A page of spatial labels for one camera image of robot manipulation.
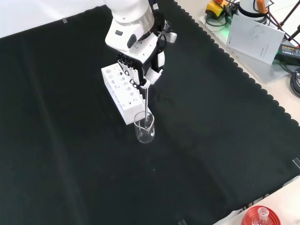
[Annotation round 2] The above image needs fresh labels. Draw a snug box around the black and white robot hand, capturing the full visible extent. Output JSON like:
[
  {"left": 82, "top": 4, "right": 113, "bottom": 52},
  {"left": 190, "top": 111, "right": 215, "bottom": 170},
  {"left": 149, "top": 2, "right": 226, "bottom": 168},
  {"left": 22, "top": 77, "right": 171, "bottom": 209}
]
[{"left": 116, "top": 32, "right": 167, "bottom": 90}]

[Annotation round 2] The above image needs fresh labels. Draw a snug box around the clear glass rod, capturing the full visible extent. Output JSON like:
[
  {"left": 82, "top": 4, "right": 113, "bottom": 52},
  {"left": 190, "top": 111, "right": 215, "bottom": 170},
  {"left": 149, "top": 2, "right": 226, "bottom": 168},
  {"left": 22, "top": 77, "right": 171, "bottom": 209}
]
[{"left": 143, "top": 86, "right": 150, "bottom": 129}]

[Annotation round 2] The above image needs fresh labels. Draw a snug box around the white test tube rack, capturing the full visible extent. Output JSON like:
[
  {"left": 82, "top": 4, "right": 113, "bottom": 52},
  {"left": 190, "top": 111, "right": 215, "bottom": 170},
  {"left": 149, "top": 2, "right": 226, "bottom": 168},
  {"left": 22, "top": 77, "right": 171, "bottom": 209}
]
[{"left": 101, "top": 63, "right": 150, "bottom": 126}]

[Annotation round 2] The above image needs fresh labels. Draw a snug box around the yellow stop button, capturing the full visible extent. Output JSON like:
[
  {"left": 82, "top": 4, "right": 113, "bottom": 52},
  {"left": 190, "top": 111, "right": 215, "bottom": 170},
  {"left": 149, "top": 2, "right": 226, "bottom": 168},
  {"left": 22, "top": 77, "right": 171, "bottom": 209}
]
[{"left": 205, "top": 0, "right": 232, "bottom": 19}]

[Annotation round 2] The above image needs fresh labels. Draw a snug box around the clear glass beaker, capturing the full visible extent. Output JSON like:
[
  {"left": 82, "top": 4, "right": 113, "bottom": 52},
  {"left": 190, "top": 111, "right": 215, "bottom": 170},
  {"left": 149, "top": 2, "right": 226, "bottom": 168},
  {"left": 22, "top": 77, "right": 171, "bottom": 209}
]
[{"left": 133, "top": 111, "right": 156, "bottom": 144}]

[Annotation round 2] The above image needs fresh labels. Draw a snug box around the pale grey board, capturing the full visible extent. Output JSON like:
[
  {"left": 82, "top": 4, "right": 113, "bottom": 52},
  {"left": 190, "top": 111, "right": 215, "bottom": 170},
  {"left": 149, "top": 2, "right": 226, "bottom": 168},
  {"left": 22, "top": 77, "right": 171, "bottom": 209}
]
[{"left": 198, "top": 13, "right": 291, "bottom": 84}]

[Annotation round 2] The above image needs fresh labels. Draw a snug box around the white paper booklet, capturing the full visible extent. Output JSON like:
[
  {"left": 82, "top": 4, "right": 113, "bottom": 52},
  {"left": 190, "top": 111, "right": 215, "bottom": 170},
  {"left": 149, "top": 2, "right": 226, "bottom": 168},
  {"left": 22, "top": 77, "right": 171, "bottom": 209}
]
[{"left": 226, "top": 14, "right": 285, "bottom": 65}]

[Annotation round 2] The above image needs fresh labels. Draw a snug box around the black bench cloth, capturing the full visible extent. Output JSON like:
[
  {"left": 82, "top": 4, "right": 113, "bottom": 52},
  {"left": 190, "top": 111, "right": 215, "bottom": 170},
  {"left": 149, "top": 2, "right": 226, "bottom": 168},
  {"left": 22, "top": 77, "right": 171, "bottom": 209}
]
[{"left": 0, "top": 0, "right": 300, "bottom": 225}]

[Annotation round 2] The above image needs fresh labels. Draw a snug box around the black power adapter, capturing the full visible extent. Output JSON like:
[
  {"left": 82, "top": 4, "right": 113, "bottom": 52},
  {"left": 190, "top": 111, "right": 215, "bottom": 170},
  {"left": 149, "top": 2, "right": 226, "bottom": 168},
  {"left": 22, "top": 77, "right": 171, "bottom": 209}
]
[{"left": 273, "top": 44, "right": 300, "bottom": 66}]

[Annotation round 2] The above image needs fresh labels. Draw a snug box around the black tripod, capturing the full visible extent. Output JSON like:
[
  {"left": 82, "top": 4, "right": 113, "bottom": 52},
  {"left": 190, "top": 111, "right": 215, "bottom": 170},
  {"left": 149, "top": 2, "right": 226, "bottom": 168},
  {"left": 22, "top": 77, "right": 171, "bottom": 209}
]
[{"left": 266, "top": 0, "right": 300, "bottom": 47}]

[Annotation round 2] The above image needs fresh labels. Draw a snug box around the clear round-bottom flask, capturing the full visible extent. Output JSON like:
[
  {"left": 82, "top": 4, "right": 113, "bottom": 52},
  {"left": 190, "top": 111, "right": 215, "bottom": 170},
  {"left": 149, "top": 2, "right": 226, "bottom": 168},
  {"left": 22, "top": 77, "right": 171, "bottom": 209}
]
[{"left": 251, "top": 207, "right": 270, "bottom": 225}]

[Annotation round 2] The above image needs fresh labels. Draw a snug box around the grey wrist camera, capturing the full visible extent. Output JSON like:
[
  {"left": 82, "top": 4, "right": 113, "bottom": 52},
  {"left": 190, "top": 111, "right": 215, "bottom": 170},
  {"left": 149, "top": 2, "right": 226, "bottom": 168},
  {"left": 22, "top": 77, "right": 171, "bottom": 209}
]
[{"left": 163, "top": 31, "right": 178, "bottom": 45}]

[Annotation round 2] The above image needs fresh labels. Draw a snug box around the thin black cable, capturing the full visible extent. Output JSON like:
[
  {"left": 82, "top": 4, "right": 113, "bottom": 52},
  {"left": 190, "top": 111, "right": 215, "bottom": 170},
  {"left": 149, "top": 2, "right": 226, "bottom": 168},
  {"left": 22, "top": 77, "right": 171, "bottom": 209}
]
[{"left": 205, "top": 13, "right": 235, "bottom": 27}]

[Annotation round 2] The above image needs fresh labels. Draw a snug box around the orange cable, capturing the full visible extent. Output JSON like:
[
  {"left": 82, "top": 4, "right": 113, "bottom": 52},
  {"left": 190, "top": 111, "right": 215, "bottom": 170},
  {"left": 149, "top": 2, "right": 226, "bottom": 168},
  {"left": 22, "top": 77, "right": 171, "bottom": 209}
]
[{"left": 255, "top": 0, "right": 283, "bottom": 31}]

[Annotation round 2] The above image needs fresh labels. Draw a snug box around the black cable bundle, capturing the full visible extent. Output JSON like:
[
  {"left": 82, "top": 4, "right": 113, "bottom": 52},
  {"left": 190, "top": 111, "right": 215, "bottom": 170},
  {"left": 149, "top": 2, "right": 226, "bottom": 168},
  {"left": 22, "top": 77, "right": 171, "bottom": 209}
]
[{"left": 290, "top": 66, "right": 300, "bottom": 98}]

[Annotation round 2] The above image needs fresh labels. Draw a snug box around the red ring stand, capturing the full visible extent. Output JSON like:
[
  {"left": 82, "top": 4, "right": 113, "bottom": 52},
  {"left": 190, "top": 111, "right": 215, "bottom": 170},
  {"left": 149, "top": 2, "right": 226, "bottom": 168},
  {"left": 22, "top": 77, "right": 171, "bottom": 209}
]
[{"left": 241, "top": 205, "right": 281, "bottom": 225}]

